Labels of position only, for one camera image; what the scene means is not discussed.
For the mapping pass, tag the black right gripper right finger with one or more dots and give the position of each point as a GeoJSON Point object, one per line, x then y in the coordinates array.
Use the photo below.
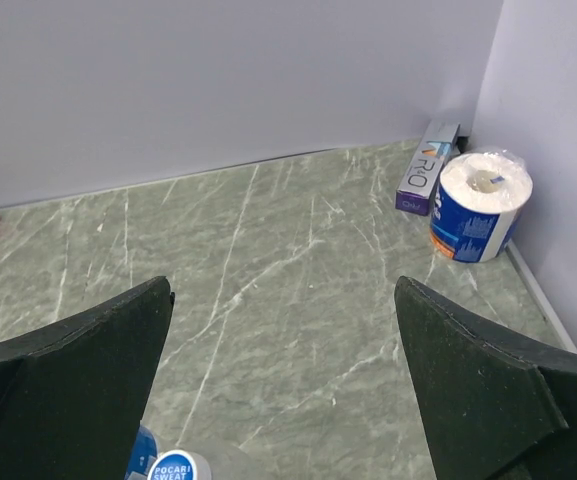
{"type": "Point", "coordinates": [495, 404]}

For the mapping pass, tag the wrapped toilet paper roll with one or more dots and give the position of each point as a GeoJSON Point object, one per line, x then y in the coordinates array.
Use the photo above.
{"type": "Point", "coordinates": [477, 204]}

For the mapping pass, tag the blue label Pocari bottle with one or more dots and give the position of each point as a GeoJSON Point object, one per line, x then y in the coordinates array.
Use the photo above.
{"type": "Point", "coordinates": [153, 457]}

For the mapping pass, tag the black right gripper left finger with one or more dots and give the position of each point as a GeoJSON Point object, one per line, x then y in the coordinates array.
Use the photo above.
{"type": "Point", "coordinates": [73, 393]}

